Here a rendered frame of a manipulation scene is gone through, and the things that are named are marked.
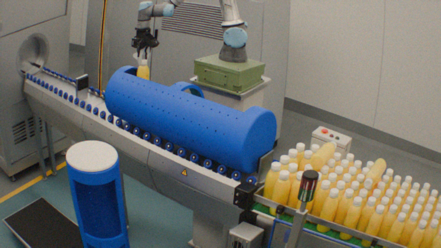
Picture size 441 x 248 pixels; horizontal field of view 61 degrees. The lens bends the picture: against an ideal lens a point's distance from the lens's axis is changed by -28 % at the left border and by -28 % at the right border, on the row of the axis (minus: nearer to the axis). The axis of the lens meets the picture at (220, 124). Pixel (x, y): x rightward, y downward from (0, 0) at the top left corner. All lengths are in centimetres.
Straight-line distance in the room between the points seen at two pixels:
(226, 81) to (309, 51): 258
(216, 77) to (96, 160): 81
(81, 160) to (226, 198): 69
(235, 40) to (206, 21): 156
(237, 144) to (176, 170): 41
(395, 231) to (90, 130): 188
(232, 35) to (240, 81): 25
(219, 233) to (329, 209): 125
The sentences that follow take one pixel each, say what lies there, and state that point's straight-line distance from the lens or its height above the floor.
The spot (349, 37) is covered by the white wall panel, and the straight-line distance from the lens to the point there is 474.
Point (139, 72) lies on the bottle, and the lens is 255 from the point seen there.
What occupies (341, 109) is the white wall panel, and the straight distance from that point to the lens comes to 499.
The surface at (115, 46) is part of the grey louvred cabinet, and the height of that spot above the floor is 75.
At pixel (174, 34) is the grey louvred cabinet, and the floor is 98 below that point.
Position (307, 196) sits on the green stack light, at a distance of 164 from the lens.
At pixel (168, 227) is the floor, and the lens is 337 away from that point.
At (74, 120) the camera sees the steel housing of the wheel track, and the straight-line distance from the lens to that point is 292.
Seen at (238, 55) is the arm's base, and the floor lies 130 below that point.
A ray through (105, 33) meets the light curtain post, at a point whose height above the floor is 129.
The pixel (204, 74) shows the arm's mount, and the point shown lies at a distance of 253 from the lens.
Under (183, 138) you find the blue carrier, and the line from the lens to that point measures 221.
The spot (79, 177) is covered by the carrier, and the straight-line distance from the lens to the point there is 205.
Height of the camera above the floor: 207
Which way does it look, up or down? 25 degrees down
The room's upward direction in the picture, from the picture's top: 4 degrees clockwise
